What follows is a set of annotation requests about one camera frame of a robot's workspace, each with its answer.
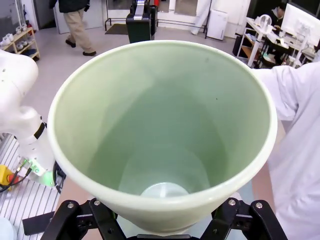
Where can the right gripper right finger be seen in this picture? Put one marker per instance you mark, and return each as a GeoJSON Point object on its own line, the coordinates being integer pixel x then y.
{"type": "Point", "coordinates": [250, 225]}

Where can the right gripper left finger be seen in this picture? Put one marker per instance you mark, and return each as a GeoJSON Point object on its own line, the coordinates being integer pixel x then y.
{"type": "Point", "coordinates": [75, 225]}

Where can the tall pale green cup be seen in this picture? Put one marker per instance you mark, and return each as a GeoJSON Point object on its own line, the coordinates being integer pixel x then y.
{"type": "Point", "coordinates": [162, 112]}

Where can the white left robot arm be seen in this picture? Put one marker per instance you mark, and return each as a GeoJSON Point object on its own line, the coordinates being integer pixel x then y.
{"type": "Point", "coordinates": [17, 100]}

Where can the dark door mat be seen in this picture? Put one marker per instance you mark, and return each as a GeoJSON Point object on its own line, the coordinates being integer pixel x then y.
{"type": "Point", "coordinates": [117, 29]}

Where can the black flat plate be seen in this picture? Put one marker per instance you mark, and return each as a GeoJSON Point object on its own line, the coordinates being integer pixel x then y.
{"type": "Point", "coordinates": [35, 225]}

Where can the pale blue object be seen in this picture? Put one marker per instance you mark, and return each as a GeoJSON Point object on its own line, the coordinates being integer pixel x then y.
{"type": "Point", "coordinates": [6, 230]}

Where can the yellow emergency stop box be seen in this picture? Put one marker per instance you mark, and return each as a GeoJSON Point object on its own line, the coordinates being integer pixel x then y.
{"type": "Point", "coordinates": [5, 172]}

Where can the person in white coat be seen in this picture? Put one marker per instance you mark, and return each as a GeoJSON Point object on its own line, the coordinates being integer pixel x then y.
{"type": "Point", "coordinates": [297, 150]}

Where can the cluttered office desk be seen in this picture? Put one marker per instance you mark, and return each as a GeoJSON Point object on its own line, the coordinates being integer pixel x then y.
{"type": "Point", "coordinates": [247, 52]}

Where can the wooden shoe shelf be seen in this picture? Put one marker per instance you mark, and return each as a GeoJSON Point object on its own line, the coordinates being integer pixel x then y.
{"type": "Point", "coordinates": [23, 34]}

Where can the walking person in khaki trousers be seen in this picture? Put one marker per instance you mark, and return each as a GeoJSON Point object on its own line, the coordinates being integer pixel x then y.
{"type": "Point", "coordinates": [75, 25]}

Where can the white air purifier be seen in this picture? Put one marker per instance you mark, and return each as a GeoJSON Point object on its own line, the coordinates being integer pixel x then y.
{"type": "Point", "coordinates": [217, 25]}

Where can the black floor machine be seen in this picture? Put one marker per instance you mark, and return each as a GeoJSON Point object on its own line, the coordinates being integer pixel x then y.
{"type": "Point", "coordinates": [140, 30]}

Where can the seated person at desk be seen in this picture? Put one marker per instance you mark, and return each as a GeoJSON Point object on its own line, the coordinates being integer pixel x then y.
{"type": "Point", "coordinates": [277, 15]}

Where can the white hanging cloth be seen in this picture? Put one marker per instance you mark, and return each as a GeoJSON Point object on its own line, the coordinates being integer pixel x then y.
{"type": "Point", "coordinates": [202, 17]}

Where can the white computer monitor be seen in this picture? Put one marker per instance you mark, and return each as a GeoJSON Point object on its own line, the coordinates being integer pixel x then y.
{"type": "Point", "coordinates": [300, 17]}

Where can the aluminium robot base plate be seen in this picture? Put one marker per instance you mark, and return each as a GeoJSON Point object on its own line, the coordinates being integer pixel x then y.
{"type": "Point", "coordinates": [25, 200]}

